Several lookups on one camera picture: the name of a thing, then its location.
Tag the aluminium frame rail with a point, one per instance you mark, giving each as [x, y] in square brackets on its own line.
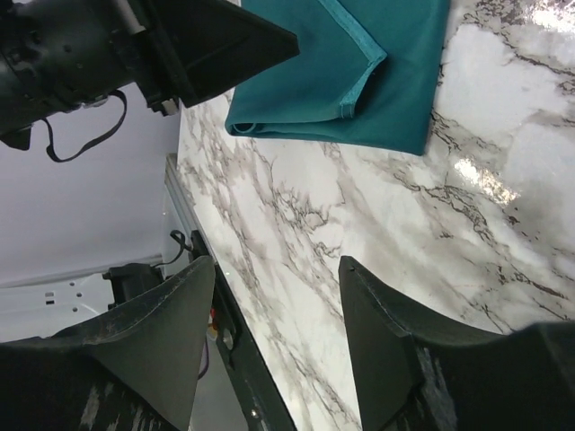
[181, 199]

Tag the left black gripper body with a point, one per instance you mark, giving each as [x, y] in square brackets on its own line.
[60, 56]

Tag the teal cloth napkin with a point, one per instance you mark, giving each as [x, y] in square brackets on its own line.
[366, 74]

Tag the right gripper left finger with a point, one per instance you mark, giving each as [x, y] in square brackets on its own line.
[135, 367]

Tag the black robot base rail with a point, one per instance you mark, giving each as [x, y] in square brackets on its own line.
[254, 388]

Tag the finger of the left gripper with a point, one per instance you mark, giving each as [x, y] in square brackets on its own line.
[209, 47]

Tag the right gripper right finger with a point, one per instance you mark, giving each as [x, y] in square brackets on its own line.
[416, 369]

